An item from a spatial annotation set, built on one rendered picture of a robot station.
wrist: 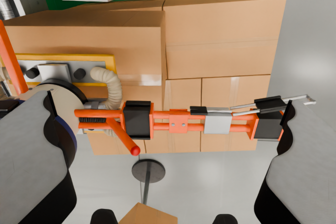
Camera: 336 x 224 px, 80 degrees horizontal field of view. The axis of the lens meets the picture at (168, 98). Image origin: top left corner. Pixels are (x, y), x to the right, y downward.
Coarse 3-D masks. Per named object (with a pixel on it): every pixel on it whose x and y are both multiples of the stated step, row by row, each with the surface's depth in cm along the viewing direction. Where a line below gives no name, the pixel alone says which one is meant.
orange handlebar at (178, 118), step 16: (0, 32) 44; (0, 48) 45; (16, 64) 48; (16, 80) 49; (80, 112) 54; (96, 112) 54; (112, 112) 54; (160, 112) 54; (176, 112) 54; (96, 128) 56; (160, 128) 56; (176, 128) 55; (192, 128) 56; (240, 128) 55
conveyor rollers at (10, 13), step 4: (0, 0) 100; (4, 0) 101; (0, 4) 100; (4, 4) 101; (8, 4) 102; (0, 8) 101; (4, 8) 101; (8, 8) 103; (4, 12) 102; (8, 12) 103; (12, 12) 105; (4, 16) 103; (8, 16) 103; (12, 16) 105; (4, 80) 122; (8, 88) 124; (4, 92) 129
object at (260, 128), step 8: (256, 112) 54; (272, 112) 54; (280, 112) 54; (248, 120) 57; (256, 120) 52; (264, 120) 52; (272, 120) 52; (280, 120) 52; (256, 128) 53; (264, 128) 53; (272, 128) 53; (280, 128) 53; (248, 136) 56; (256, 136) 55; (264, 136) 55; (272, 136) 55; (280, 136) 55
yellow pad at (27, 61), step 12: (0, 60) 60; (24, 60) 59; (36, 60) 59; (48, 60) 59; (60, 60) 59; (72, 60) 59; (84, 60) 59; (96, 60) 59; (108, 60) 59; (24, 72) 61; (36, 72) 59; (72, 72) 60; (84, 72) 59; (36, 84) 63; (84, 84) 63; (96, 84) 63
